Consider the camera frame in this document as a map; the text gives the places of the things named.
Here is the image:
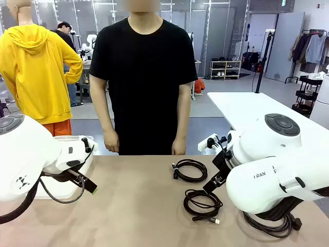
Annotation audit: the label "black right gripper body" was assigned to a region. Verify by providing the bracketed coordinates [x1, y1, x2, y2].
[212, 150, 233, 181]

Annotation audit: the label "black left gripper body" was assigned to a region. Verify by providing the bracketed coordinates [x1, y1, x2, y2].
[42, 168, 87, 185]

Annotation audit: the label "thin black USB cable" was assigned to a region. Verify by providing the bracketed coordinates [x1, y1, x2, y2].
[183, 189, 224, 225]

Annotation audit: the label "black cable with strap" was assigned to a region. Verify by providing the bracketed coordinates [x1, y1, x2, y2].
[171, 158, 208, 183]

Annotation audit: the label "person right forearm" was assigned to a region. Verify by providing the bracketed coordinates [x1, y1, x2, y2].
[93, 100, 117, 132]

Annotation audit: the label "person left forearm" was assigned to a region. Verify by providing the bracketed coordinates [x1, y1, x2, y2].
[174, 108, 192, 139]

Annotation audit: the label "person left hand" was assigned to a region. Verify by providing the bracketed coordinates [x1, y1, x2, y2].
[171, 136, 187, 155]

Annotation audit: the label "person right hand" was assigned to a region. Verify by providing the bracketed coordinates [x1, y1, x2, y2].
[103, 128, 120, 153]

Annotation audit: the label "clear plastic storage container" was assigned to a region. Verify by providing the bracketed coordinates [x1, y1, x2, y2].
[35, 135, 95, 200]

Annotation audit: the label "orange pants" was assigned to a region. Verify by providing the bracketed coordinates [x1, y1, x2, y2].
[42, 119, 73, 137]

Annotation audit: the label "white table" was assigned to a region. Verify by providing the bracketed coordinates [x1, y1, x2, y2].
[207, 92, 329, 145]

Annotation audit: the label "orange bag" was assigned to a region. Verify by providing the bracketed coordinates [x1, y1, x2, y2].
[193, 78, 206, 94]

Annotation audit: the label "grey step stool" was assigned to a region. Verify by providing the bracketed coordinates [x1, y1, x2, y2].
[78, 81, 91, 103]

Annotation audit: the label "folding chair with dark cloth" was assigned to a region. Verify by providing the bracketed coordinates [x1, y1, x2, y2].
[0, 99, 13, 118]

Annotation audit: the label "wooden shoe rack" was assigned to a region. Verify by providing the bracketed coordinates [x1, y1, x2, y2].
[210, 60, 242, 81]

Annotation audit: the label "yellow hoodie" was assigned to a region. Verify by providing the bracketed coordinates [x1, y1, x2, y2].
[0, 24, 84, 126]

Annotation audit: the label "black luggage bags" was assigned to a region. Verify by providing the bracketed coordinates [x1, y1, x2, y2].
[242, 51, 261, 72]

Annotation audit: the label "black utility cart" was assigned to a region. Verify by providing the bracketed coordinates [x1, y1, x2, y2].
[291, 75, 323, 118]

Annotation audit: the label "person in black t-shirt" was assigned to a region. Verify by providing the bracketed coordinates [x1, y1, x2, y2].
[89, 10, 198, 156]

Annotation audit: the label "white cylinder appliance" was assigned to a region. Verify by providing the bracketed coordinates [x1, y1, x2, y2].
[309, 73, 329, 128]

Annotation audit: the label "grey partition panel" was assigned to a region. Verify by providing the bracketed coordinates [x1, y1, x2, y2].
[265, 11, 306, 83]

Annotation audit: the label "beige coat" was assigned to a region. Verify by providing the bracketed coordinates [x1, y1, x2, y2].
[288, 34, 301, 62]

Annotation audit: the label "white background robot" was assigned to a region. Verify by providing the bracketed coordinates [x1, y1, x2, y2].
[78, 32, 99, 61]

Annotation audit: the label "navy jacket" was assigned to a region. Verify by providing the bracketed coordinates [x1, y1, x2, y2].
[293, 34, 310, 64]

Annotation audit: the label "background person in black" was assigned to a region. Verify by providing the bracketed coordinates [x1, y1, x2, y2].
[50, 21, 84, 108]

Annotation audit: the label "light grey vest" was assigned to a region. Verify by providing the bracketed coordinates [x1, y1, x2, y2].
[305, 34, 326, 64]

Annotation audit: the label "black clothes rack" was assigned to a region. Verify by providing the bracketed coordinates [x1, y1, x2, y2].
[284, 29, 329, 84]

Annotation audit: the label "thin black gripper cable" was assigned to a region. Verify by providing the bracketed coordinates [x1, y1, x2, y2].
[38, 177, 86, 205]

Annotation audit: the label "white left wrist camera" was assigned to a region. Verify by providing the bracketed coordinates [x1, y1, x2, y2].
[86, 140, 99, 155]

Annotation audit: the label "black left arm cable harness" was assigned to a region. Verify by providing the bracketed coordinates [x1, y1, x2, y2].
[0, 177, 42, 225]

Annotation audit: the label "black arm cable harness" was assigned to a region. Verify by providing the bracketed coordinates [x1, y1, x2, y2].
[0, 177, 42, 225]
[245, 197, 305, 222]

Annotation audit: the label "black right arm cable harness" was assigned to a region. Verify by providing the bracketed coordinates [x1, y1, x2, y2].
[245, 197, 305, 222]

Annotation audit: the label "black camera pole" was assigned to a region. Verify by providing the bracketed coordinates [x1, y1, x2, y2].
[254, 29, 276, 94]

